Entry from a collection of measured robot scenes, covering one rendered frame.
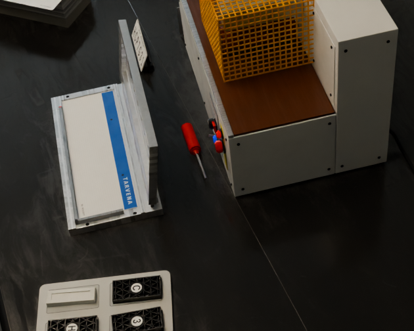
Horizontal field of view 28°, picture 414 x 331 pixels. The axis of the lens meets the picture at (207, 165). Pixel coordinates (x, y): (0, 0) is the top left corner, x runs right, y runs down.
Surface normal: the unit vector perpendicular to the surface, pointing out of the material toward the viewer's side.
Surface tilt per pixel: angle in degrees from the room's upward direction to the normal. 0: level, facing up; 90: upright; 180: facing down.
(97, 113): 0
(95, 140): 0
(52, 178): 0
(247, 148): 90
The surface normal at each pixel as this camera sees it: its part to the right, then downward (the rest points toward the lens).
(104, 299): -0.10, -0.68
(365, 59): 0.22, 0.70
